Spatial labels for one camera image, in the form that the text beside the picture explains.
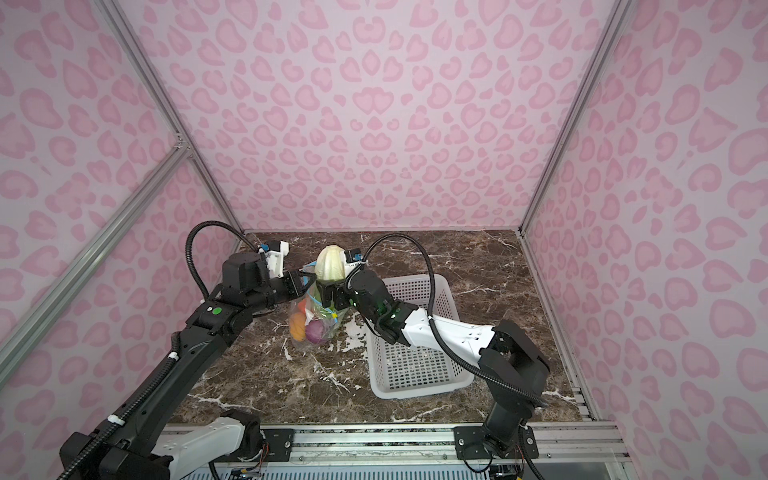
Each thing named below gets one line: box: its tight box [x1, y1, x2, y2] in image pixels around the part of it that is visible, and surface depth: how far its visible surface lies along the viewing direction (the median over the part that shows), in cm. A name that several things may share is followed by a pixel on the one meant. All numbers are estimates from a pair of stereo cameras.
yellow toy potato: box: [290, 312, 307, 342], surface depth 90 cm
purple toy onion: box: [305, 320, 324, 344], surface depth 87 cm
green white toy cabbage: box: [314, 244, 347, 280], surface depth 76 cm
